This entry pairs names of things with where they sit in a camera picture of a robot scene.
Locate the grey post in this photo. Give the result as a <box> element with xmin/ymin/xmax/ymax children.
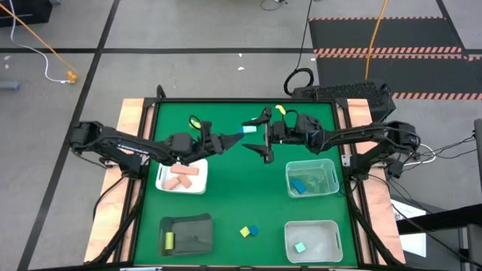
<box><xmin>473</xmin><ymin>118</ymin><xmax>482</xmax><ymax>181</ymax></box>

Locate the white cable loop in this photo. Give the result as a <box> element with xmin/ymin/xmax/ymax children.
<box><xmin>404</xmin><ymin>142</ymin><xmax>438</xmax><ymax>166</ymax></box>

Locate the blue rectangular block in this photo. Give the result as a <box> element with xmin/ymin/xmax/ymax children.
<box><xmin>291</xmin><ymin>178</ymin><xmax>308</xmax><ymax>195</ymax></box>

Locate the black computer case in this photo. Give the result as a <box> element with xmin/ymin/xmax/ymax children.
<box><xmin>292</xmin><ymin>81</ymin><xmax>397</xmax><ymax>123</ymax></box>

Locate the frosted white plastic bin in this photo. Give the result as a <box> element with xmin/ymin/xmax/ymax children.
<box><xmin>284</xmin><ymin>220</ymin><xmax>344</xmax><ymax>264</ymax></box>

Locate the black cabinet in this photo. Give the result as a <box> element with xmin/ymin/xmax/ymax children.
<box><xmin>0</xmin><ymin>0</ymin><xmax>53</xmax><ymax>28</ymax></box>

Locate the black hazard-striped floor mat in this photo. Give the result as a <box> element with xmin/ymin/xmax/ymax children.
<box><xmin>315</xmin><ymin>53</ymin><xmax>482</xmax><ymax>101</ymax></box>
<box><xmin>308</xmin><ymin>17</ymin><xmax>466</xmax><ymax>56</ymax></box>

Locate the white board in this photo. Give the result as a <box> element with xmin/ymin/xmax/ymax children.
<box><xmin>391</xmin><ymin>199</ymin><xmax>429</xmax><ymax>259</ymax></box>

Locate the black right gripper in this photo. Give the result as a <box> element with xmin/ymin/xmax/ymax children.
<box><xmin>242</xmin><ymin>106</ymin><xmax>298</xmax><ymax>164</ymax></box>

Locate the black desk bar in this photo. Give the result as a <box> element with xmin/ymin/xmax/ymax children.
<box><xmin>395</xmin><ymin>202</ymin><xmax>482</xmax><ymax>236</ymax></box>

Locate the orange cable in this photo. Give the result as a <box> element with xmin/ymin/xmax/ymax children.
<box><xmin>0</xmin><ymin>2</ymin><xmax>78</xmax><ymax>84</ymax></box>

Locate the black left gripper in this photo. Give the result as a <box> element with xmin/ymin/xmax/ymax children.
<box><xmin>195</xmin><ymin>120</ymin><xmax>244</xmax><ymax>157</ymax></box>

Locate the black hanging cable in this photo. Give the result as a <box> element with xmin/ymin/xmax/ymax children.
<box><xmin>282</xmin><ymin>0</ymin><xmax>316</xmax><ymax>97</ymax></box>

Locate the white opaque plastic bin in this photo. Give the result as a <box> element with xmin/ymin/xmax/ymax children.
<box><xmin>155</xmin><ymin>157</ymin><xmax>209</xmax><ymax>195</ymax></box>

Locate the green table mat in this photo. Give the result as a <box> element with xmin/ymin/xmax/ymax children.
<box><xmin>133</xmin><ymin>101</ymin><xmax>358</xmax><ymax>266</ymax></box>

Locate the long wooden block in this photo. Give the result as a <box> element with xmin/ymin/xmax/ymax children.
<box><xmin>169</xmin><ymin>163</ymin><xmax>200</xmax><ymax>176</ymax></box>

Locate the yellow hanging cable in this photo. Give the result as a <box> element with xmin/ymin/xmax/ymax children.
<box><xmin>364</xmin><ymin>0</ymin><xmax>389</xmax><ymax>81</ymax></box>

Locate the dark smoky plastic bin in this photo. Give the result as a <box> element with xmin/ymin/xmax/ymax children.
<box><xmin>158</xmin><ymin>213</ymin><xmax>214</xmax><ymax>257</ymax></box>

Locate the clear plastic bin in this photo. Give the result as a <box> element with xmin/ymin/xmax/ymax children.
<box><xmin>285</xmin><ymin>158</ymin><xmax>340</xmax><ymax>199</ymax></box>

